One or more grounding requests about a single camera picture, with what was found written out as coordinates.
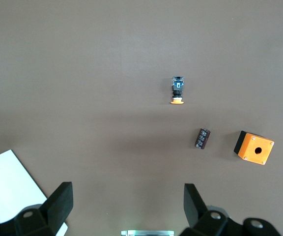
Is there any white drawer cabinet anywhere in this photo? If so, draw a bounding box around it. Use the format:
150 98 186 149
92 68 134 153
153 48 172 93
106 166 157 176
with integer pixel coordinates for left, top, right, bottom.
0 149 68 236

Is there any orange box with black base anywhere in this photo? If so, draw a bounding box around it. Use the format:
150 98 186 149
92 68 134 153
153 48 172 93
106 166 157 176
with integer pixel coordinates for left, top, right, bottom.
233 130 275 166

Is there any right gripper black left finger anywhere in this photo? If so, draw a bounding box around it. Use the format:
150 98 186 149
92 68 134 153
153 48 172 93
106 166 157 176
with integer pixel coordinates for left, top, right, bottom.
0 181 74 236

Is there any yellow push button switch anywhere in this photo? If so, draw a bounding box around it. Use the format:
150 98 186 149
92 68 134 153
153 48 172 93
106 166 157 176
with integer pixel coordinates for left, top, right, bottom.
170 76 186 105

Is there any dark cylindrical capacitor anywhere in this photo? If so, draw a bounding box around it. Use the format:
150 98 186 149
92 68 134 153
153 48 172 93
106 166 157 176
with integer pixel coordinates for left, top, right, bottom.
194 128 211 150

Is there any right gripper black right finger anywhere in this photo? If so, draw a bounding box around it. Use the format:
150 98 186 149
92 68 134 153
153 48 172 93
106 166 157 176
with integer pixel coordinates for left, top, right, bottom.
179 183 282 236

